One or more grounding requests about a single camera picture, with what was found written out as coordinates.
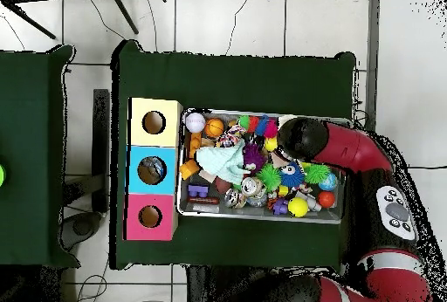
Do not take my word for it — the mint waffle cloth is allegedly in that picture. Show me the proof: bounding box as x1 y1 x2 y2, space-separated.
194 139 247 186

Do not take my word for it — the shallow clear mesh bin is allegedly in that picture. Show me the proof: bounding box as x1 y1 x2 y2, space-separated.
175 107 352 225

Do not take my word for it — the wooden three-hole box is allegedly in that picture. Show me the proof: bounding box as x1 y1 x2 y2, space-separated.
122 97 184 242

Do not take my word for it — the colourful print cloth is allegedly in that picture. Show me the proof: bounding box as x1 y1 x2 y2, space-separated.
217 124 247 148

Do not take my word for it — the orange basketball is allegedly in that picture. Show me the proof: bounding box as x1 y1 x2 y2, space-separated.
203 117 225 138

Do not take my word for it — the brown toy football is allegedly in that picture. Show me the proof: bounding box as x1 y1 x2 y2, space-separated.
214 175 232 195

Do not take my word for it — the orange building block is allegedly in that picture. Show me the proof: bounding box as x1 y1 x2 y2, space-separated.
179 158 202 181

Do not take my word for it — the white baseball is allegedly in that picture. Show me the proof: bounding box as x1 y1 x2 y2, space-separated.
185 112 207 134

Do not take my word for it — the dark green tablecloth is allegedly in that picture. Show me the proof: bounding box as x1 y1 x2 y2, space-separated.
109 38 358 271
0 44 81 270

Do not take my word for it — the yellow ball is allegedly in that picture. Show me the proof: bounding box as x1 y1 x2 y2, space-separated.
287 196 309 218

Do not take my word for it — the red-orange ball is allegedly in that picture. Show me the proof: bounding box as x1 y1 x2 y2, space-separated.
318 190 336 209

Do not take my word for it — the black floor stand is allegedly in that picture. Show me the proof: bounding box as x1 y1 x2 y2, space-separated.
62 88 112 214

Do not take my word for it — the grey round floor base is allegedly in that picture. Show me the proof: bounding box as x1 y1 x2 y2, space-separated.
60 210 104 252

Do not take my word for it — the black folding stand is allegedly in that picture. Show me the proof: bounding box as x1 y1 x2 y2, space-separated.
0 0 140 41

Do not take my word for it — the grey floor strip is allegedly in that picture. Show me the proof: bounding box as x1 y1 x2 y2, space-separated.
364 0 382 132

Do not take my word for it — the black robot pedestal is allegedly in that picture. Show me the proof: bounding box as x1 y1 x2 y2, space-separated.
186 265 252 302

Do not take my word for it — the black power cable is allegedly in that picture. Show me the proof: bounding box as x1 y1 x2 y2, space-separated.
408 164 447 171

